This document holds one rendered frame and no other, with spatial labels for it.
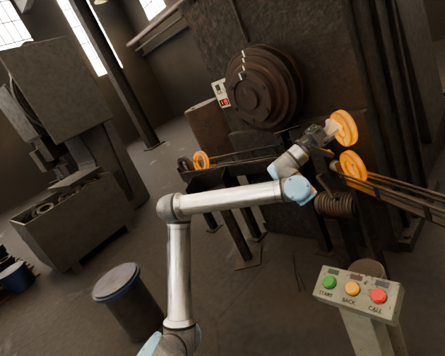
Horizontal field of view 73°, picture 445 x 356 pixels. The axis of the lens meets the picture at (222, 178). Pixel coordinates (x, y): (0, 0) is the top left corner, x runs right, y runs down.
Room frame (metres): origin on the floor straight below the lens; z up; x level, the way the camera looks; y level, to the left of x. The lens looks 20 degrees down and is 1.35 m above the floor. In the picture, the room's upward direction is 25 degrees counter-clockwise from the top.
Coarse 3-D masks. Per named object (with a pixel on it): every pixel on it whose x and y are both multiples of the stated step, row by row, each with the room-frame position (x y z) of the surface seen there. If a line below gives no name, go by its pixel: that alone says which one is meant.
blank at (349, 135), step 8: (336, 112) 1.18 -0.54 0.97; (344, 112) 1.16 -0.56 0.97; (336, 120) 1.19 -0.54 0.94; (344, 120) 1.13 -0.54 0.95; (352, 120) 1.12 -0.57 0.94; (344, 128) 1.15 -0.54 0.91; (352, 128) 1.11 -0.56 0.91; (336, 136) 1.23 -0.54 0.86; (344, 136) 1.17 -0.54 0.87; (352, 136) 1.11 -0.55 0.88; (344, 144) 1.18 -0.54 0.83
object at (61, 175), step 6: (66, 156) 5.23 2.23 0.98; (54, 162) 5.39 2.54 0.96; (60, 162) 5.51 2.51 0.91; (66, 162) 5.20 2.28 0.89; (72, 162) 5.24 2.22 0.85; (54, 168) 5.41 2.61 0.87; (60, 168) 5.47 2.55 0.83; (66, 168) 5.16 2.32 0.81; (72, 168) 5.21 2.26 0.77; (60, 174) 5.70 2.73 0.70; (66, 174) 5.36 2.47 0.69; (54, 180) 6.18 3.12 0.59; (60, 180) 5.43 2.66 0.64
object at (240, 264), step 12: (192, 180) 1.99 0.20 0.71; (204, 180) 2.01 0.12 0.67; (216, 180) 1.98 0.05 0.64; (228, 180) 1.86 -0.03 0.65; (192, 192) 1.91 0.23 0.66; (228, 216) 1.85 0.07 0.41; (228, 228) 1.87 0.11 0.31; (240, 240) 1.85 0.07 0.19; (240, 252) 1.86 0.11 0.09; (252, 252) 1.93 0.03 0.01; (240, 264) 1.85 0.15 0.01; (252, 264) 1.79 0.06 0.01
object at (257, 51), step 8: (248, 48) 1.62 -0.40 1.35; (256, 48) 1.58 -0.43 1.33; (264, 48) 1.60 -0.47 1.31; (240, 56) 1.68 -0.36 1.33; (264, 56) 1.56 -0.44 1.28; (272, 56) 1.52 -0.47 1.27; (280, 56) 1.54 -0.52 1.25; (232, 64) 1.73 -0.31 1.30; (280, 64) 1.50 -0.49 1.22; (288, 64) 1.52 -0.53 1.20; (288, 72) 1.48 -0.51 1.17; (288, 80) 1.49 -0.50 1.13; (296, 80) 1.50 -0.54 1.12; (296, 88) 1.48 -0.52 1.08; (296, 96) 1.48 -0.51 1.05; (296, 104) 1.49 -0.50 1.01; (288, 112) 1.54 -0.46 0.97; (288, 120) 1.55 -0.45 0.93; (256, 128) 1.74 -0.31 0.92; (264, 128) 1.69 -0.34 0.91; (272, 128) 1.65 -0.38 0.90; (280, 128) 1.60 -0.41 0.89
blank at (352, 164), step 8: (344, 152) 1.21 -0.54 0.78; (352, 152) 1.17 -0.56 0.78; (344, 160) 1.22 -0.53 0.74; (352, 160) 1.14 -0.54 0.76; (360, 160) 1.13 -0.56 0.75; (344, 168) 1.24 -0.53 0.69; (352, 168) 1.22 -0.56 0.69; (360, 168) 1.12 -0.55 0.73; (352, 176) 1.18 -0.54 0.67; (360, 176) 1.12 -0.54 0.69
